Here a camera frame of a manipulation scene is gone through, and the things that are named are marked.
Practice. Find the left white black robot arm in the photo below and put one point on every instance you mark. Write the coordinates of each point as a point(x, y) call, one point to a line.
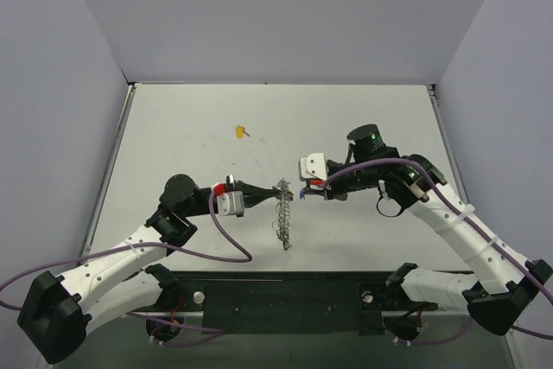
point(59, 311)

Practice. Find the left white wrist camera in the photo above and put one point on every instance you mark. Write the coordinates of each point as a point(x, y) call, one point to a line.
point(228, 201)

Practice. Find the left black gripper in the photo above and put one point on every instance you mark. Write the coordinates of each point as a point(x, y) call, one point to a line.
point(236, 186)

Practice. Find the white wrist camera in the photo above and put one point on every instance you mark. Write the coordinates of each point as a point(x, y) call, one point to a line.
point(228, 201)
point(313, 167)

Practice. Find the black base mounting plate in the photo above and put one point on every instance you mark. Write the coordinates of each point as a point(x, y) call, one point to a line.
point(294, 302)

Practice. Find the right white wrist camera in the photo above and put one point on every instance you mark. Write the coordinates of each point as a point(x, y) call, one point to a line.
point(313, 167)

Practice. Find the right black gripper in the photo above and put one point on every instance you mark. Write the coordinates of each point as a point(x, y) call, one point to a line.
point(327, 186)

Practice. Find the metal disc keyring holder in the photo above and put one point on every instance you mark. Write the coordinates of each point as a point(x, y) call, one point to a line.
point(281, 224)

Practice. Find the yellow tagged key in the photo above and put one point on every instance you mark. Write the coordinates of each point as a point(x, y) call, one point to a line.
point(241, 132)

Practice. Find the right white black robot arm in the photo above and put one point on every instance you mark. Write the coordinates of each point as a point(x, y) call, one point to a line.
point(501, 282)

